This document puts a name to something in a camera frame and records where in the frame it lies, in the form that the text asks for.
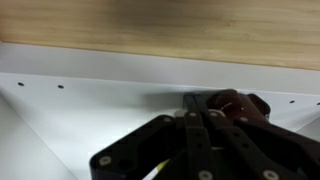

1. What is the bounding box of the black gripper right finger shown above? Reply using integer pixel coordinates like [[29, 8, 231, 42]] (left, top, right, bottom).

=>
[[199, 94, 320, 180]]

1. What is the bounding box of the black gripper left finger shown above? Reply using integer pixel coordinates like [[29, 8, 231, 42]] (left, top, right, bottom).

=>
[[88, 94, 218, 180]]

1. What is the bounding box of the white cube shelf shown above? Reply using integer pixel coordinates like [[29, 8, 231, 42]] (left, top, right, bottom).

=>
[[0, 41, 320, 180]]

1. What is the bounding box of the brown bear-shaped bottle black lid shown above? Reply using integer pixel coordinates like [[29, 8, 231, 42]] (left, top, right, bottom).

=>
[[205, 88, 272, 125]]

